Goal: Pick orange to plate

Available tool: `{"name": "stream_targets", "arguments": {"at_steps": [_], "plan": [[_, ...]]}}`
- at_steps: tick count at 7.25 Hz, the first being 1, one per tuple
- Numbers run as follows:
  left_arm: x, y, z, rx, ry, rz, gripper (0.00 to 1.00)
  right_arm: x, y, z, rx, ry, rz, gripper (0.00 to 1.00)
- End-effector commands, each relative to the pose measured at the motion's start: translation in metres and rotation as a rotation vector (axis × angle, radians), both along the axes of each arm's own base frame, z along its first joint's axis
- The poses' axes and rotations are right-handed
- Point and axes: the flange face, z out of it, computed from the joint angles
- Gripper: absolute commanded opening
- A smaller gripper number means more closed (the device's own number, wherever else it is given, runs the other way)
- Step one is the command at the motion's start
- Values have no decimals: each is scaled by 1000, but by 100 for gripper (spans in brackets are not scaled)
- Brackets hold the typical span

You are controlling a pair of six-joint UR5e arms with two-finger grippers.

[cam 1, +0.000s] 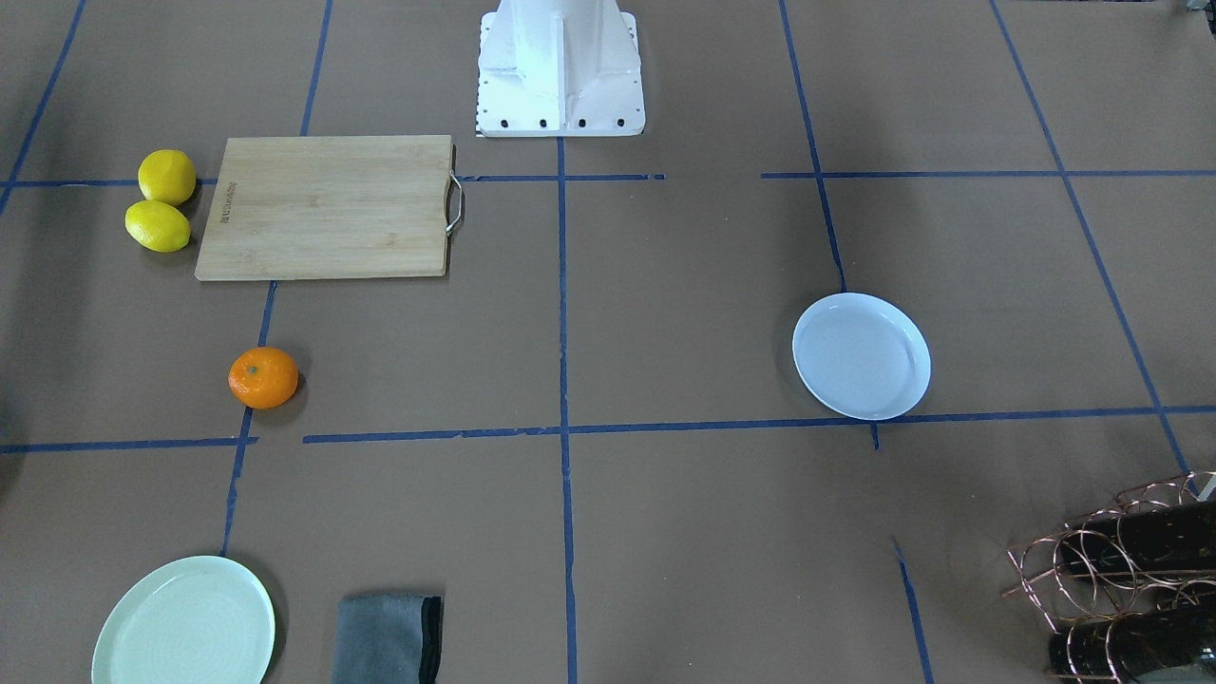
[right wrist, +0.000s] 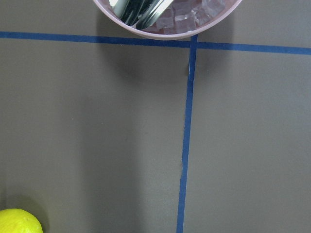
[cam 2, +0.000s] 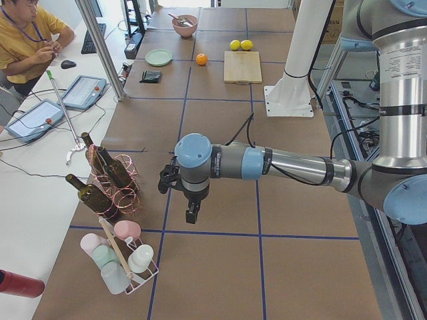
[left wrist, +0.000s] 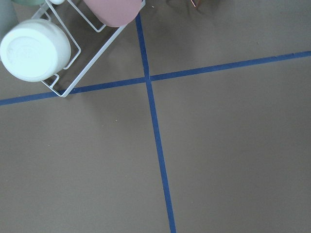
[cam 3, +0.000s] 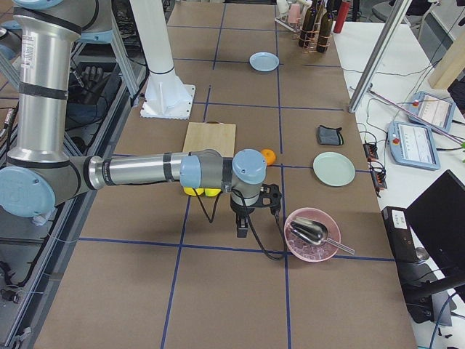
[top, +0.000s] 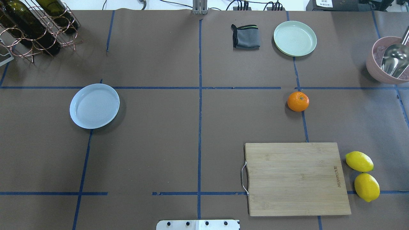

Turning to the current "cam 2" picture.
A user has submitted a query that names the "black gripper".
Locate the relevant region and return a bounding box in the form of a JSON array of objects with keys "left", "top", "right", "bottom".
[{"left": 183, "top": 185, "right": 209, "bottom": 224}]

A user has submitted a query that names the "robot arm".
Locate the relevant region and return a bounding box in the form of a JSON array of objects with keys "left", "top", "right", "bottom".
[{"left": 174, "top": 1, "right": 426, "bottom": 225}]

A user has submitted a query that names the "green plate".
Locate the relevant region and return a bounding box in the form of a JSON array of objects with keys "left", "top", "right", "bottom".
[{"left": 145, "top": 49, "right": 173, "bottom": 67}]

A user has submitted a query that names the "pink cup upper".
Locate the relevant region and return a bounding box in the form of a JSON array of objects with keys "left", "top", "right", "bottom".
[{"left": 113, "top": 220, "right": 141, "bottom": 241}]

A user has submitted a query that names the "white cup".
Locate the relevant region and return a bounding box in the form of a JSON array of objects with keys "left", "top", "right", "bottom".
[{"left": 127, "top": 244, "right": 154, "bottom": 273}]

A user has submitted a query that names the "green wine bottle middle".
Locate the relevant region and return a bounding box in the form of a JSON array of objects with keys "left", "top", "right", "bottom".
[{"left": 97, "top": 146, "right": 137, "bottom": 191}]

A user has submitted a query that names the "green wine bottle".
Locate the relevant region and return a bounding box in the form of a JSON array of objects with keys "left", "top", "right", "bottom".
[
  {"left": 81, "top": 132, "right": 105, "bottom": 179},
  {"left": 65, "top": 174, "right": 121, "bottom": 223},
  {"left": 97, "top": 146, "right": 137, "bottom": 191}
]

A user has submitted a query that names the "green wine bottle front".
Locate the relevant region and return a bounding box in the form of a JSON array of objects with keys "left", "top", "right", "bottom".
[{"left": 65, "top": 174, "right": 121, "bottom": 223}]

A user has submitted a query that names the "mint green cup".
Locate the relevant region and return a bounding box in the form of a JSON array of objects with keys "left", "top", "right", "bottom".
[{"left": 91, "top": 245, "right": 119, "bottom": 269}]

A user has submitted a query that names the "grey blue cup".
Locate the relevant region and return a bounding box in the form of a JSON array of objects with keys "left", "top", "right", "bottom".
[{"left": 100, "top": 261, "right": 131, "bottom": 295}]

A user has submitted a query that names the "green wine bottle back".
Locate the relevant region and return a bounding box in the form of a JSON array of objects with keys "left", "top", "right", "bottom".
[{"left": 81, "top": 132, "right": 105, "bottom": 179}]

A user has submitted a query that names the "pale pink cup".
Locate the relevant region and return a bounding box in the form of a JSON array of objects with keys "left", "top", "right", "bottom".
[{"left": 80, "top": 233, "right": 109, "bottom": 257}]

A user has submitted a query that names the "grabber reaching stick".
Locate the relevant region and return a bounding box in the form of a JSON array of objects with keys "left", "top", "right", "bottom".
[{"left": 46, "top": 70, "right": 85, "bottom": 166}]

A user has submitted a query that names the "grey folded cloth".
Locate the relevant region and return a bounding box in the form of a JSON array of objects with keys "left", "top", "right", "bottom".
[{"left": 139, "top": 70, "right": 162, "bottom": 83}]

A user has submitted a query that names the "bamboo cutting board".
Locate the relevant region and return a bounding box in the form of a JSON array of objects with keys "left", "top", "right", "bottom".
[{"left": 224, "top": 51, "right": 262, "bottom": 83}]

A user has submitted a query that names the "orange fruit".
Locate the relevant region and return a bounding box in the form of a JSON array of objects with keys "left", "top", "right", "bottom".
[{"left": 195, "top": 53, "right": 208, "bottom": 66}]

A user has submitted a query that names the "far teach pendant tablet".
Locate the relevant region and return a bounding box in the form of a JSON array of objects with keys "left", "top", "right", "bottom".
[{"left": 61, "top": 75, "right": 107, "bottom": 111}]

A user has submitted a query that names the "teach pendant tablet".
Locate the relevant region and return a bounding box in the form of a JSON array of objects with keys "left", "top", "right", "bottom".
[
  {"left": 61, "top": 75, "right": 107, "bottom": 111},
  {"left": 5, "top": 99, "right": 65, "bottom": 143}
]

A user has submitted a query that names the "left yellow lemon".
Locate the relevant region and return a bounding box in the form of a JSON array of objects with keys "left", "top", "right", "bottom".
[{"left": 230, "top": 39, "right": 241, "bottom": 51}]

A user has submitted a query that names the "yellow lemon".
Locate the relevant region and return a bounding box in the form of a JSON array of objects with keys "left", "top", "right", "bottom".
[
  {"left": 240, "top": 39, "right": 254, "bottom": 51},
  {"left": 230, "top": 39, "right": 241, "bottom": 51}
]

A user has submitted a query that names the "right yellow lemon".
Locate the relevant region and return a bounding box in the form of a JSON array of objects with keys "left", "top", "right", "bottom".
[{"left": 240, "top": 39, "right": 254, "bottom": 51}]

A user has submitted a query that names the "near teach pendant tablet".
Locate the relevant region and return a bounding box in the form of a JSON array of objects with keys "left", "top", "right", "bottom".
[{"left": 5, "top": 99, "right": 65, "bottom": 143}]

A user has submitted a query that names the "pink bowl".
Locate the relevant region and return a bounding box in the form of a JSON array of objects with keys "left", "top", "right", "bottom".
[{"left": 171, "top": 15, "right": 198, "bottom": 37}]

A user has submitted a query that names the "metal scoop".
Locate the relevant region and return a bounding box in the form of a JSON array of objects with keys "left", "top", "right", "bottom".
[{"left": 168, "top": 13, "right": 197, "bottom": 27}]

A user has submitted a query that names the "black computer mouse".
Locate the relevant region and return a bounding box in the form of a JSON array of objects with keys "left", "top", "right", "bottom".
[{"left": 60, "top": 59, "right": 77, "bottom": 69}]

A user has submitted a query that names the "black keyboard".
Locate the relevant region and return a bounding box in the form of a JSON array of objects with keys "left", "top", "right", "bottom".
[{"left": 81, "top": 22, "right": 107, "bottom": 55}]

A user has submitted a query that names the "red thermos bottle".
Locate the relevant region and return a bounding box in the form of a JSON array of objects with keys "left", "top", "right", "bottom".
[{"left": 1, "top": 270, "right": 45, "bottom": 298}]

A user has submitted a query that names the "person in yellow shirt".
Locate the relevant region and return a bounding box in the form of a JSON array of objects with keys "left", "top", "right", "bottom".
[{"left": 1, "top": 1, "right": 75, "bottom": 96}]

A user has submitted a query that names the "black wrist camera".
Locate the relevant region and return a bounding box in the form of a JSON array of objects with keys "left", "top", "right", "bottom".
[{"left": 157, "top": 156, "right": 183, "bottom": 194}]

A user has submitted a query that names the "copper wire bottle rack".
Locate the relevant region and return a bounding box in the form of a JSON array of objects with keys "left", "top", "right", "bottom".
[{"left": 85, "top": 143, "right": 140, "bottom": 217}]

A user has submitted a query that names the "wooden rack handle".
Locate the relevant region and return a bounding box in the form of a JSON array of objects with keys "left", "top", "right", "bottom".
[{"left": 99, "top": 219, "right": 133, "bottom": 279}]

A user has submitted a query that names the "aluminium frame post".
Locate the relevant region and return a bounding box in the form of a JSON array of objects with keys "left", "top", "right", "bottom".
[{"left": 75, "top": 0, "right": 126, "bottom": 101}]

